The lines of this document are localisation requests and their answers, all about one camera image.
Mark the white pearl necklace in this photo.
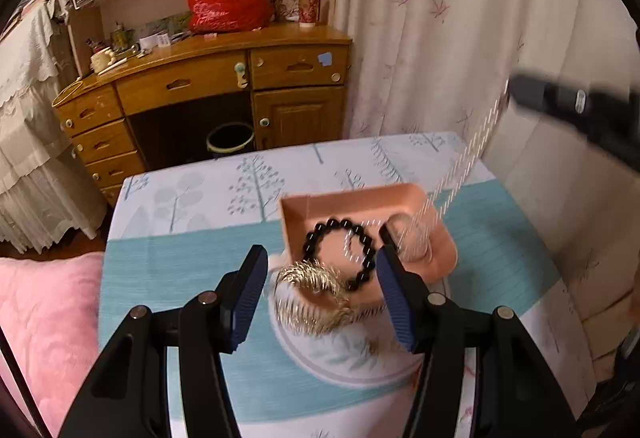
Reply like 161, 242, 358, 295
344, 78, 511, 264

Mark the gold pearl bracelet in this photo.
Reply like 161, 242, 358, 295
271, 259, 362, 338

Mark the pink plastic tray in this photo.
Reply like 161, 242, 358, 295
280, 184, 458, 311

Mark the black bead bracelet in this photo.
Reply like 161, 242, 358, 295
300, 216, 378, 293

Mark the pink blanket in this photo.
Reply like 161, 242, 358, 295
1, 252, 104, 436

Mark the tree print tablecloth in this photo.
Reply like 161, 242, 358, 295
99, 132, 596, 437

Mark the white floral curtain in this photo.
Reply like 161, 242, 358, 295
334, 0, 639, 366

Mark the white lace furniture cover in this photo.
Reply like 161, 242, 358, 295
1, 0, 107, 253

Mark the black waste bin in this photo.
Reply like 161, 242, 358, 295
206, 122, 255, 157

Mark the wooden desk with drawers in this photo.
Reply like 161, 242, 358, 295
52, 24, 352, 203

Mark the red white paper cup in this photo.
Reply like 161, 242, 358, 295
298, 0, 320, 28

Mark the cream ceramic mug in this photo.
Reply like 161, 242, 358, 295
90, 47, 117, 74

